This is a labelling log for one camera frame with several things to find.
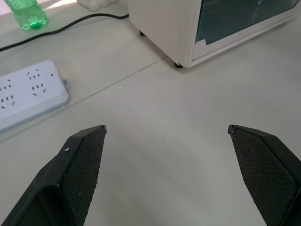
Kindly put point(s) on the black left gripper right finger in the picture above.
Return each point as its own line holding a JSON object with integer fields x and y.
{"x": 265, "y": 174}

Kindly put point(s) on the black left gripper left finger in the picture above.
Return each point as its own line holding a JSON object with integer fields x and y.
{"x": 70, "y": 179}

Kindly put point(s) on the white cabinet with glass door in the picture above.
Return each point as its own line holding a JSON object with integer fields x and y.
{"x": 211, "y": 28}

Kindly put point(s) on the white power strip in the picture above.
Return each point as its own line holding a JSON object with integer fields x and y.
{"x": 28, "y": 94}

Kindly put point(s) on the green plastic bottle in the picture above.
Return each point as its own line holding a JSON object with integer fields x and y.
{"x": 27, "y": 14}

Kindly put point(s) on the white lumpy object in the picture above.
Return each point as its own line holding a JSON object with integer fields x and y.
{"x": 96, "y": 3}

